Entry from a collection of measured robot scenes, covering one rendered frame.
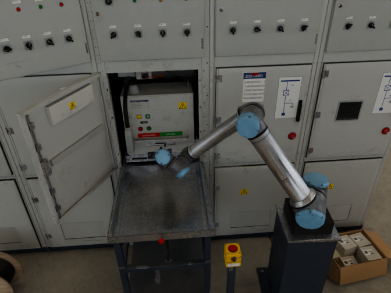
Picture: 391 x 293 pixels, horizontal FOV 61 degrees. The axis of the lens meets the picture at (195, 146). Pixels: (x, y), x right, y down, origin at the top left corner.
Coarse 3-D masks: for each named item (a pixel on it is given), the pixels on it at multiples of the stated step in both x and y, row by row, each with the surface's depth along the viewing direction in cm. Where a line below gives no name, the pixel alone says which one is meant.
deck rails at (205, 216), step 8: (128, 168) 244; (200, 168) 237; (120, 176) 225; (200, 176) 234; (120, 184) 222; (200, 184) 226; (120, 192) 221; (200, 192) 219; (120, 200) 214; (200, 200) 213; (120, 208) 208; (120, 216) 202; (208, 216) 191; (112, 224) 190; (208, 224) 191; (112, 232) 189
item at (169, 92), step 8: (128, 88) 232; (144, 88) 232; (152, 88) 231; (160, 88) 231; (168, 88) 231; (176, 88) 231; (184, 88) 230; (192, 88) 230; (120, 96) 221; (128, 96) 221; (136, 96) 221
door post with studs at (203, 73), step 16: (208, 0) 188; (208, 16) 193; (208, 32) 198; (208, 48) 203; (208, 64) 209; (208, 80) 214; (208, 96) 220; (208, 112) 227; (208, 128) 234; (208, 160) 248; (208, 176) 256
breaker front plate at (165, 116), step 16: (144, 96) 221; (160, 96) 222; (176, 96) 223; (192, 96) 224; (128, 112) 227; (144, 112) 228; (160, 112) 229; (176, 112) 230; (192, 112) 231; (144, 128) 235; (160, 128) 236; (176, 128) 237; (192, 128) 237; (144, 144) 242; (160, 144) 242; (176, 144) 244
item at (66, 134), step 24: (72, 96) 188; (96, 96) 211; (24, 120) 162; (48, 120) 179; (72, 120) 196; (96, 120) 216; (48, 144) 183; (72, 144) 199; (96, 144) 221; (48, 168) 183; (72, 168) 204; (96, 168) 226; (48, 192) 186; (72, 192) 209
